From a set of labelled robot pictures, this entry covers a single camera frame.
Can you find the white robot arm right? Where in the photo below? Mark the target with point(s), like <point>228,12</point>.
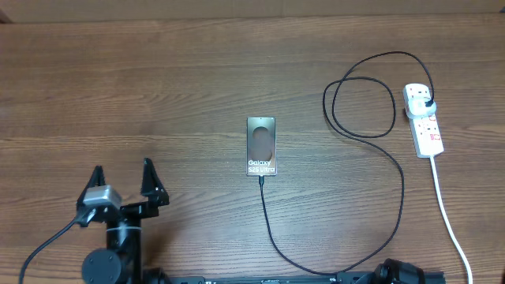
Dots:
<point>391,271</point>

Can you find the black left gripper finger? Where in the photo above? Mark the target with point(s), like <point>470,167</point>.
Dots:
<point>97,179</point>
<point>152,187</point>

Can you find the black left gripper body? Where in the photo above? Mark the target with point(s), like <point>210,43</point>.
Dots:
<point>140,211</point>

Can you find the Galaxy smartphone with reflective screen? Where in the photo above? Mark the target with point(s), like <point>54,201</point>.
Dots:
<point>261,146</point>

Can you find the white charger plug adapter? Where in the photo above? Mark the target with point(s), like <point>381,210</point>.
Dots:
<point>420,108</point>

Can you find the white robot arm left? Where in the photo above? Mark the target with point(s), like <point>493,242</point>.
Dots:
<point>121,260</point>

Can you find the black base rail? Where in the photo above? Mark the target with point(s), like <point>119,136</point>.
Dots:
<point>343,278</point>

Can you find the white power strip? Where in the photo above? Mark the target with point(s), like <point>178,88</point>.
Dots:
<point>425,131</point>

